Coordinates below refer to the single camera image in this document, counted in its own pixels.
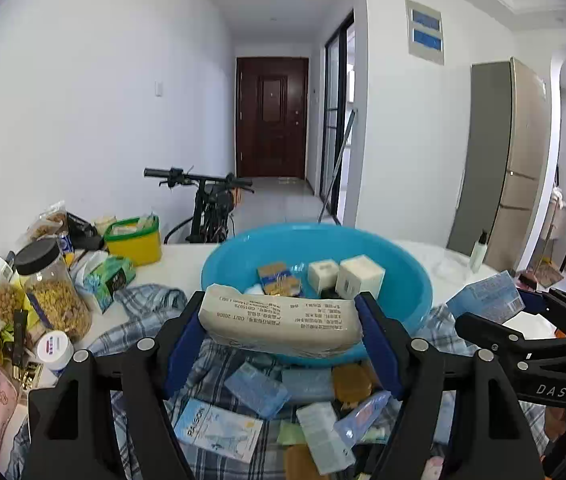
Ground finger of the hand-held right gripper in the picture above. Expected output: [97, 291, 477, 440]
[454, 311, 566, 376]
[516, 287, 566, 333]

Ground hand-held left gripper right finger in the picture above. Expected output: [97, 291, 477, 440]
[354, 291, 546, 480]

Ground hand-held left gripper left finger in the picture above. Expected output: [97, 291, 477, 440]
[23, 290, 209, 480]

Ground light blue wipes packet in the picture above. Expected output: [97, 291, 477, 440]
[446, 270, 526, 325]

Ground light blue tube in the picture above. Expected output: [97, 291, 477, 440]
[334, 390, 394, 448]

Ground white printed tissue pack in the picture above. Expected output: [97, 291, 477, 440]
[198, 284, 364, 360]

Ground blue plastic basin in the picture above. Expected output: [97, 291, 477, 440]
[201, 224, 434, 367]

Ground yellow container with green lid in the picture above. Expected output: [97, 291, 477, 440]
[104, 215, 163, 267]

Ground brown pouch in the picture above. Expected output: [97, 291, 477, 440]
[332, 362, 379, 405]

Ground blue plaid shirt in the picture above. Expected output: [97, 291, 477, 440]
[5, 284, 549, 480]

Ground pale green pump bottle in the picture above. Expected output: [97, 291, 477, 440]
[469, 230, 489, 273]

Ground large white cube box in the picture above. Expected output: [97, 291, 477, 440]
[335, 255, 385, 301]

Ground clear light blue packet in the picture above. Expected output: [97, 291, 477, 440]
[224, 362, 291, 418]

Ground small white cube box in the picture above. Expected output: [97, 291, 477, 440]
[308, 259, 340, 293]

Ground white and blue medicine box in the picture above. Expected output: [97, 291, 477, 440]
[174, 399, 264, 463]

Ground green tissue box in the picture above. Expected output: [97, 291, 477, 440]
[74, 252, 138, 313]

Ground white slim box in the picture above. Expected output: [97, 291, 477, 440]
[295, 402, 356, 476]

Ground brown and blue box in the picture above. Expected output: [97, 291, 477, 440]
[257, 262, 304, 297]

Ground white jar with blue label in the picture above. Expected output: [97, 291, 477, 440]
[37, 330, 74, 376]

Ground clear jar with black lid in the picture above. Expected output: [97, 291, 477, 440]
[14, 238, 92, 342]

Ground beige refrigerator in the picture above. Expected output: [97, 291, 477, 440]
[447, 57, 553, 273]

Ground black packet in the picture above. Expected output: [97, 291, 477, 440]
[65, 212, 106, 251]

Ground black cosmetic tube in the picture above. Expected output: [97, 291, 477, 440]
[12, 309, 30, 361]

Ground clear snack bag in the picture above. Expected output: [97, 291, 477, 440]
[27, 201, 68, 243]

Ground grey metal pole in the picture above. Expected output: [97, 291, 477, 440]
[317, 108, 359, 225]

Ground black framed glass door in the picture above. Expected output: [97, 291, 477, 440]
[324, 10, 356, 213]

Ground dark brown door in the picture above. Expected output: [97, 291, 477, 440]
[235, 57, 310, 179]

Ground wall electrical panel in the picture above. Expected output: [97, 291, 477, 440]
[405, 0, 445, 66]

